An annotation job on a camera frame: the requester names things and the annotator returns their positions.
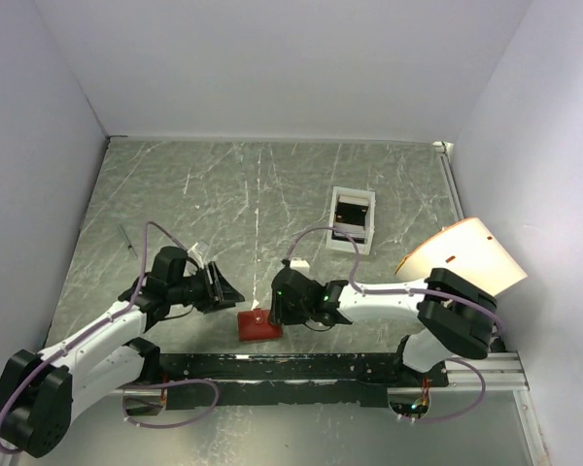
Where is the red leather card holder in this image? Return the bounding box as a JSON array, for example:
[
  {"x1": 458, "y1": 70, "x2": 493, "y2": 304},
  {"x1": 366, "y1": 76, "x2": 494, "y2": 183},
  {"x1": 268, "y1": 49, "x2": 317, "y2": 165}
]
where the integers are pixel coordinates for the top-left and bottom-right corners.
[{"x1": 237, "y1": 308, "x2": 283, "y2": 342}]

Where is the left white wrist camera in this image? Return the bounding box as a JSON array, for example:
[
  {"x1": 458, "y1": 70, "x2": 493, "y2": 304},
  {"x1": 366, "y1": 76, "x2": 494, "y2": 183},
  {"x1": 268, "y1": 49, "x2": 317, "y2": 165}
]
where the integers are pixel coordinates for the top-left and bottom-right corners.
[{"x1": 188, "y1": 241, "x2": 209, "y2": 268}]

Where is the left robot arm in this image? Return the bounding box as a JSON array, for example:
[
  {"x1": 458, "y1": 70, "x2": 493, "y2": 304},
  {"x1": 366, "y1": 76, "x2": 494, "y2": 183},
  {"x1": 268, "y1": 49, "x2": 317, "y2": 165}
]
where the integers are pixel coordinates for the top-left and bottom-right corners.
[{"x1": 0, "y1": 247, "x2": 245, "y2": 457}]

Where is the small grey metal rod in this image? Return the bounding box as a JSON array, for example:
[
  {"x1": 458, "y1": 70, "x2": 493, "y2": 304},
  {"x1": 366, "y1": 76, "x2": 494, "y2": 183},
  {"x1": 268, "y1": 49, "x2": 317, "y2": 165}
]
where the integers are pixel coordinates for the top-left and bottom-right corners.
[{"x1": 118, "y1": 224, "x2": 138, "y2": 258}]

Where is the white plastic card tray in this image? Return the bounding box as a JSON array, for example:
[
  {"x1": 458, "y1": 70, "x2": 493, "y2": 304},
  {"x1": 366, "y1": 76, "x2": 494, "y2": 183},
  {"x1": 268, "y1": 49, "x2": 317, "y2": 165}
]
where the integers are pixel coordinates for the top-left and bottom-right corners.
[{"x1": 326, "y1": 186, "x2": 376, "y2": 255}]

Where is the white orange lamp shade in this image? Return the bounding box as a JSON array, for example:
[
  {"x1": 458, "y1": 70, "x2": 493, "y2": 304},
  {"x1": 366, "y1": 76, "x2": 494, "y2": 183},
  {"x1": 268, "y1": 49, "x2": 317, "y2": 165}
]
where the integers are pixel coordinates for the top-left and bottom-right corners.
[{"x1": 394, "y1": 217, "x2": 528, "y2": 297}]

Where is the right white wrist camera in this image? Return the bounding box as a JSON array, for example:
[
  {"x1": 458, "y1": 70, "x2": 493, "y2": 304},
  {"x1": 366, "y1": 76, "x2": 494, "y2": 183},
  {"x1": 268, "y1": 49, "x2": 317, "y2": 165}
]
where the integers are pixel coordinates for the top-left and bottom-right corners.
[{"x1": 290, "y1": 257, "x2": 310, "y2": 272}]

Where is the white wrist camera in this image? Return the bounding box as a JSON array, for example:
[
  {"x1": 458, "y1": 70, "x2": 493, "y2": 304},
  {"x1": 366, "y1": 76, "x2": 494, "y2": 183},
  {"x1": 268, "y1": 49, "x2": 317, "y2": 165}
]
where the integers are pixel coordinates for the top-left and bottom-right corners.
[
  {"x1": 188, "y1": 241, "x2": 209, "y2": 268},
  {"x1": 290, "y1": 257, "x2": 310, "y2": 272}
]

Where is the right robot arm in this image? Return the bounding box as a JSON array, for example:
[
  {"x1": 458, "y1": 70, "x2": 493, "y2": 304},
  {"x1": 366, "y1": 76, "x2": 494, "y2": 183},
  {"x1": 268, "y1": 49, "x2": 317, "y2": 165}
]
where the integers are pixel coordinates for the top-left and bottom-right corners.
[{"x1": 269, "y1": 266, "x2": 500, "y2": 386}]

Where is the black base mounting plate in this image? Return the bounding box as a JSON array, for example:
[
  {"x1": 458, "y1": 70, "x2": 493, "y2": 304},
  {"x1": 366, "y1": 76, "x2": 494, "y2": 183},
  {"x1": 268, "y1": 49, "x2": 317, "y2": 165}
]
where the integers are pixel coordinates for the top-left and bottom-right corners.
[{"x1": 154, "y1": 352, "x2": 448, "y2": 408}]

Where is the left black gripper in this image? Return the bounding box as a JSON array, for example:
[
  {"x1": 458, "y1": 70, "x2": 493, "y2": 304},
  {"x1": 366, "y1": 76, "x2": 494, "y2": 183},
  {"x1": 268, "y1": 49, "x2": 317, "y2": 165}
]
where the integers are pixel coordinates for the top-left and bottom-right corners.
[{"x1": 168, "y1": 260, "x2": 245, "y2": 314}]

